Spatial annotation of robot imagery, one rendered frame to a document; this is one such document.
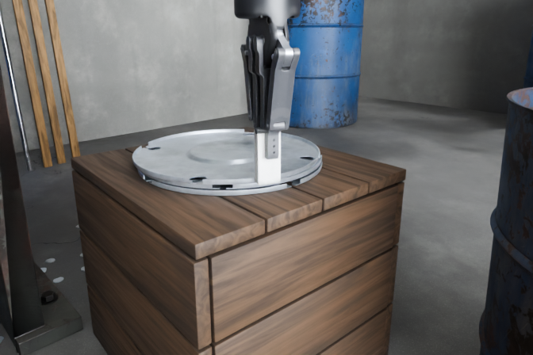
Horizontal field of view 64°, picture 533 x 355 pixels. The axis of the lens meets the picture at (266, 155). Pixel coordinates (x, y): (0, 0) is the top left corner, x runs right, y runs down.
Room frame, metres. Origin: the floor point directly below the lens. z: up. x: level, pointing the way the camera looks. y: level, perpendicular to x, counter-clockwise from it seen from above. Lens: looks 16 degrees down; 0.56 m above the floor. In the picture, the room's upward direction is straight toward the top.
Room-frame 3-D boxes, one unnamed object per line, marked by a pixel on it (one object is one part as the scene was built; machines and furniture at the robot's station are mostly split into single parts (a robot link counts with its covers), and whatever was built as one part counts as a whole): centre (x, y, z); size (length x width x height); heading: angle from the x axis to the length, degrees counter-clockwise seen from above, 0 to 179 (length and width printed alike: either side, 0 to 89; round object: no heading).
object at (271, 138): (0.50, -0.01, 0.43); 0.03 x 0.01 x 0.05; 21
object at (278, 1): (0.52, 0.00, 0.56); 0.08 x 0.07 x 0.09; 21
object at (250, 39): (0.53, 0.00, 0.49); 0.04 x 0.01 x 0.11; 111
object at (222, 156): (0.66, 0.06, 0.37); 0.29 x 0.29 x 0.01
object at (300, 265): (0.66, 0.06, 0.18); 0.40 x 0.38 x 0.35; 40
